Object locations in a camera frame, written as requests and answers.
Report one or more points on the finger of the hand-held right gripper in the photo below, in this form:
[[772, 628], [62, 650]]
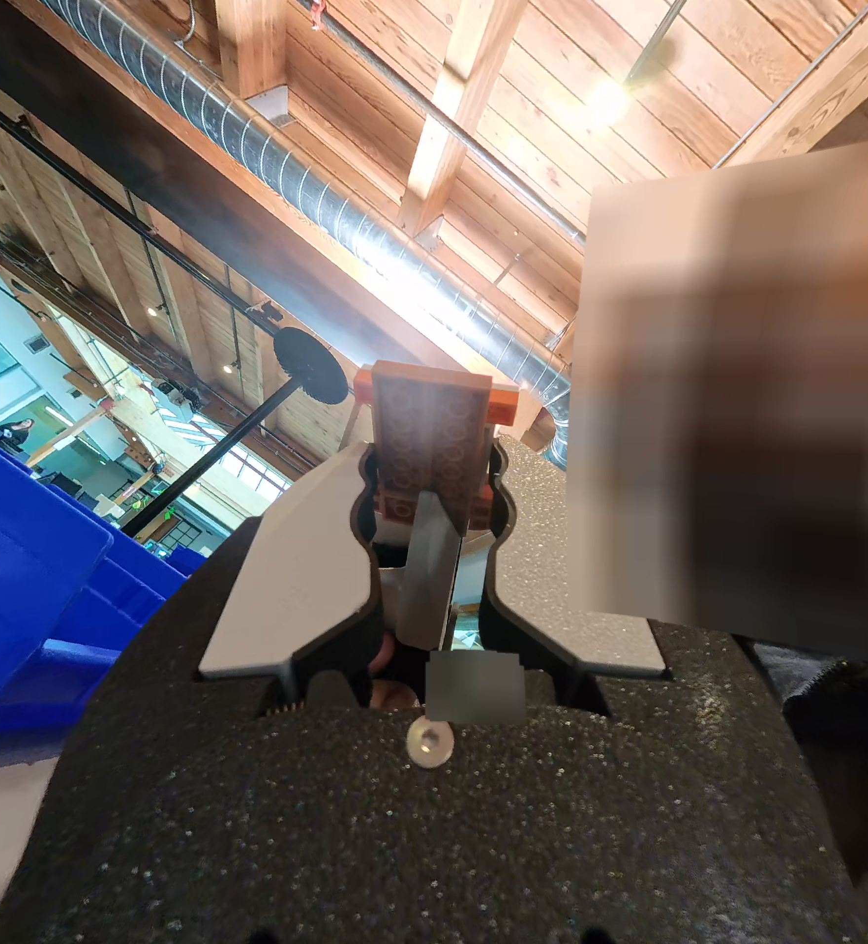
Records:
[[426, 582]]

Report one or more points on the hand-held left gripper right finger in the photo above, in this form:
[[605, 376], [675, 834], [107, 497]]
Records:
[[529, 546]]

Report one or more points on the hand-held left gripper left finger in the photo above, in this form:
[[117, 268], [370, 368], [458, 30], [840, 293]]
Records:
[[293, 575]]

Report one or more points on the orange lego model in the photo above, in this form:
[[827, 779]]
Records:
[[426, 428]]

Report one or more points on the person's right hand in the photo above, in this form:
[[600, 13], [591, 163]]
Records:
[[393, 697]]

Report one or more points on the ceiling projector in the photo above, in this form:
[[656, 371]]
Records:
[[178, 396]]

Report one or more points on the large blue plastic bin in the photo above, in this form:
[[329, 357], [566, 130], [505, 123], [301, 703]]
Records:
[[20, 560]]

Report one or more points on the metal ceiling pipe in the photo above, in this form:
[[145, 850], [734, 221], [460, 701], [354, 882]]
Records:
[[441, 120]]

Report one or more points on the bright ceiling lamp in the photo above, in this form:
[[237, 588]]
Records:
[[607, 99]]

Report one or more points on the silver spiral ventilation duct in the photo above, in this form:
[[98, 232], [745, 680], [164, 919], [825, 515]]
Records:
[[316, 199]]

